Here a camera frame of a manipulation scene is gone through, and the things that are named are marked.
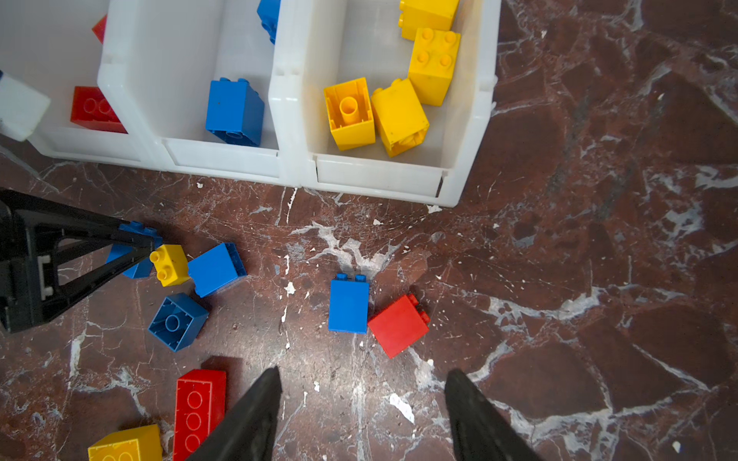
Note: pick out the yellow long lego brick front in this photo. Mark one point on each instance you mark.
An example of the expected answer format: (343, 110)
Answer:
(420, 14)

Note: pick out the dark blue upturned lego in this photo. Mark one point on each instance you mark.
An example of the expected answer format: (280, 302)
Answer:
(178, 321)

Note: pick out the white left bin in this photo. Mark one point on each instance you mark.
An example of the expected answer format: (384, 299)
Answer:
(50, 46)

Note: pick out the yellow tall lego brick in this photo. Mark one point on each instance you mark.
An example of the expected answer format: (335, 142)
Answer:
(432, 64)

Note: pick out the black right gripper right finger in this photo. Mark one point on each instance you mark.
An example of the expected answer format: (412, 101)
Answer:
(479, 431)

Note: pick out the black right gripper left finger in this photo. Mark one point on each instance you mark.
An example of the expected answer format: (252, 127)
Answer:
(248, 430)

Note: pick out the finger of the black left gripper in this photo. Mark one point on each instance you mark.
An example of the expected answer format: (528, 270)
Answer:
(37, 237)

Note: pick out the long red lego brick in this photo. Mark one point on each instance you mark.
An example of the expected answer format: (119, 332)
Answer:
(200, 408)

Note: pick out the yellow square lego brick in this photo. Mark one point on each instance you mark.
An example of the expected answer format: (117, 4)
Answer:
(350, 114)

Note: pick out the white middle bin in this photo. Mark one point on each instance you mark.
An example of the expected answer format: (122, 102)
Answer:
(189, 81)

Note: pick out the white bin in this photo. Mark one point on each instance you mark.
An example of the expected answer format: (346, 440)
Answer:
(326, 43)
(50, 46)
(189, 81)

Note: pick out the small yellow lego brick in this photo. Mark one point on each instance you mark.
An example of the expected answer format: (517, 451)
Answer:
(171, 265)

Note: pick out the white right bin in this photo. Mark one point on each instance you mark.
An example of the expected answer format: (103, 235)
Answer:
(326, 43)

